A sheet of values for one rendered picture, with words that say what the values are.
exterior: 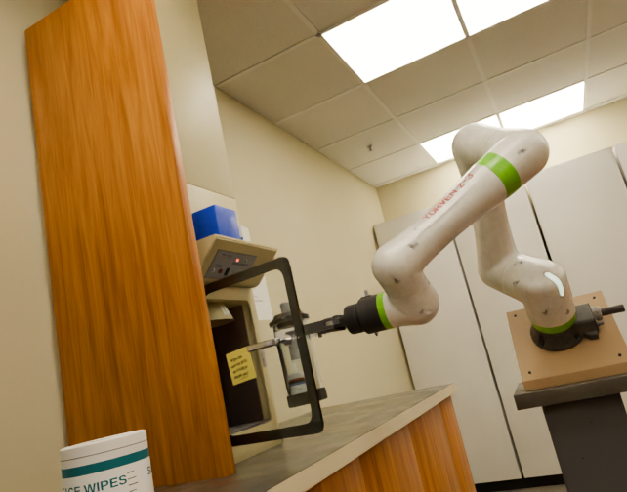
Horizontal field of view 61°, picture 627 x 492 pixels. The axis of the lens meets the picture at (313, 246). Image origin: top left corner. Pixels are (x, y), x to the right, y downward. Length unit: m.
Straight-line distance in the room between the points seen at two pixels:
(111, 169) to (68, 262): 0.29
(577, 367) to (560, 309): 0.17
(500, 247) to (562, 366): 0.37
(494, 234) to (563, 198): 2.71
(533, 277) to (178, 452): 1.02
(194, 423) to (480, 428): 3.25
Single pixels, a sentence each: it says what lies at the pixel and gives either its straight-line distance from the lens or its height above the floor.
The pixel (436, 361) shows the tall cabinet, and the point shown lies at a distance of 4.34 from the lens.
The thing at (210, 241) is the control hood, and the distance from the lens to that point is 1.39.
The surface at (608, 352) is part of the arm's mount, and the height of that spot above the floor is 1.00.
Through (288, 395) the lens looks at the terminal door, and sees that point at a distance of 1.23.
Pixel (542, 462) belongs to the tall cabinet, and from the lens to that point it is 4.34.
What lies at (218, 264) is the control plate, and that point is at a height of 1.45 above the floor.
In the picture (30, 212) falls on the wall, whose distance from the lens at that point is 1.74.
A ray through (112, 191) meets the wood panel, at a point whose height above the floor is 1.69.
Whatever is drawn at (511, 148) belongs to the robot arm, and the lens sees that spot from 1.34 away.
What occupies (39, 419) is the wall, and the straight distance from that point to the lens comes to 1.61.
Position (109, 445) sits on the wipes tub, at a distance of 0.91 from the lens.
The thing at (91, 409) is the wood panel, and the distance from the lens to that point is 1.54.
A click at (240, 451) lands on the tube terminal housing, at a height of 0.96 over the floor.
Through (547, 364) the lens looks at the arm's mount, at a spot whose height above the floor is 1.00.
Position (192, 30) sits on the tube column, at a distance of 2.00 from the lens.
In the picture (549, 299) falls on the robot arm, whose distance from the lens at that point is 1.57.
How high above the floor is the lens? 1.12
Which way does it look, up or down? 13 degrees up
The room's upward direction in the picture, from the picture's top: 13 degrees counter-clockwise
